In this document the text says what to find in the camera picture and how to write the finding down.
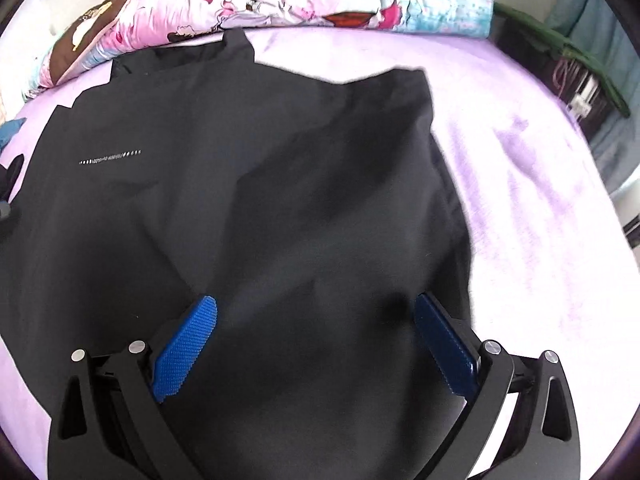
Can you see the blue cloth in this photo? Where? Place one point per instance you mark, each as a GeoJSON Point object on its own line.
{"type": "Point", "coordinates": [11, 132]}

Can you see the purple fleece blanket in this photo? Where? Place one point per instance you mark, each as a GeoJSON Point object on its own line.
{"type": "Point", "coordinates": [530, 200]}

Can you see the black jacket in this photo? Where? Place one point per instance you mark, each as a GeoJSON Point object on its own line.
{"type": "Point", "coordinates": [240, 220]}

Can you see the light blue curtain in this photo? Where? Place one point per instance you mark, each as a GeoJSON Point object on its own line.
{"type": "Point", "coordinates": [595, 40]}

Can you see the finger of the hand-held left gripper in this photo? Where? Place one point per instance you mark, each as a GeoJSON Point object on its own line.
{"type": "Point", "coordinates": [12, 180]}

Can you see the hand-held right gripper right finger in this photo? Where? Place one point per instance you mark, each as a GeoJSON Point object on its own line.
{"type": "Point", "coordinates": [447, 345]}

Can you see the green cloth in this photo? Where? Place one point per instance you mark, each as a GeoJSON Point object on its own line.
{"type": "Point", "coordinates": [565, 42]}

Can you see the dark crate with green cloth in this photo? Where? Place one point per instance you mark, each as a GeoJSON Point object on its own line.
{"type": "Point", "coordinates": [575, 85]}

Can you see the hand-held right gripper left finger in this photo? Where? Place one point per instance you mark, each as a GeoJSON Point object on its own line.
{"type": "Point", "coordinates": [187, 340]}

